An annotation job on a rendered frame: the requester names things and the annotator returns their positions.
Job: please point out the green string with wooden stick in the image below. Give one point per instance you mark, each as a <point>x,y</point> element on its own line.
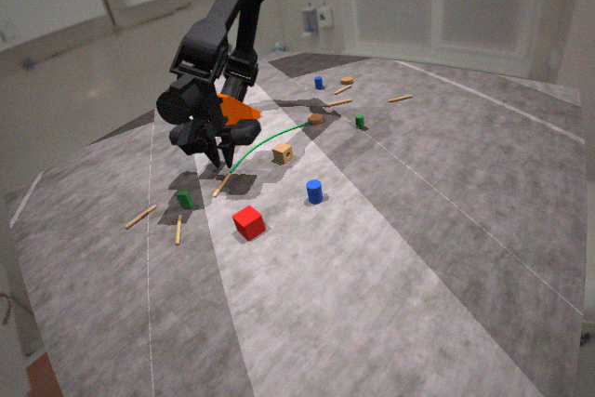
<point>228,175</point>

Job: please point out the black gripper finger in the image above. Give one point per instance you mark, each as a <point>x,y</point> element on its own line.
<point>212,153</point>
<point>228,152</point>

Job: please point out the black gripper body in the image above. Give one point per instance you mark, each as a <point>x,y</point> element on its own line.
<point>242,133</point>

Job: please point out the green cylinder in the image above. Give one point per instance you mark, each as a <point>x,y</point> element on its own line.
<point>359,121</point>

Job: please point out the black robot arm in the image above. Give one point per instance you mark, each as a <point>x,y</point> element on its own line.
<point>206,46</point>

